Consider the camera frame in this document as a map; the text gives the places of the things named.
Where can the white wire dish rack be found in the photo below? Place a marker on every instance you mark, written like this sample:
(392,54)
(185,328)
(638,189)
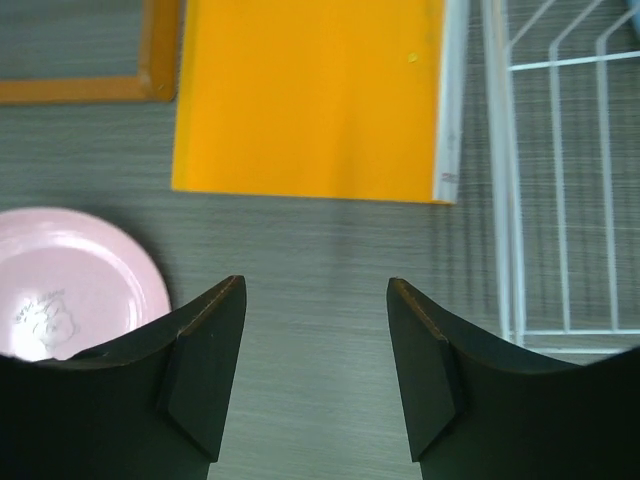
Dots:
(562,81)

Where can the pink plate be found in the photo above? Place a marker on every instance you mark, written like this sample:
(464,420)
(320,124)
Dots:
(71,281)

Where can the orange folder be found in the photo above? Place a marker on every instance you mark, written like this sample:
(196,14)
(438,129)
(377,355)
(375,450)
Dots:
(358,100)

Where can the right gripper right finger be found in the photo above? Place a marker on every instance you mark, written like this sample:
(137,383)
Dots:
(479,407)

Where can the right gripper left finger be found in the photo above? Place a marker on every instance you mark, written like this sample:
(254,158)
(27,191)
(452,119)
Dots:
(150,404)

